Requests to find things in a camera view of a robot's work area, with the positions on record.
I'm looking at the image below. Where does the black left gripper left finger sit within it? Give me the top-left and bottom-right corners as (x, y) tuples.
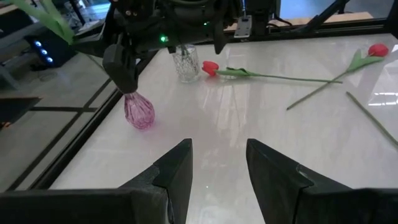
(0, 138), (194, 224)

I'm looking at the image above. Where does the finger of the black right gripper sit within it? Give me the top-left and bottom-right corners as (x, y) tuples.
(102, 42), (140, 95)
(213, 21), (230, 55)

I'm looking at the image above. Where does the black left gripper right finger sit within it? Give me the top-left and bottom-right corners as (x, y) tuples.
(245, 138), (398, 224)

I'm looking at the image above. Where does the clear crystal glass vase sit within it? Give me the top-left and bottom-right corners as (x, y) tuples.
(172, 44), (202, 84)

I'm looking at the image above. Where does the purple glass vase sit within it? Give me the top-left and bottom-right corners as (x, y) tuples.
(123, 91), (155, 131)

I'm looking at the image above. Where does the black computer with blue lights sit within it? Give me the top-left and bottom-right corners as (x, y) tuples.
(24, 29), (77, 68)

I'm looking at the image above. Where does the silver metal bracket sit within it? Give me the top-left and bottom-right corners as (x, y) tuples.
(234, 14), (253, 39)

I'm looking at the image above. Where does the black aluminium table frame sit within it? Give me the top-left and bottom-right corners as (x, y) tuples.
(7, 17), (398, 191)

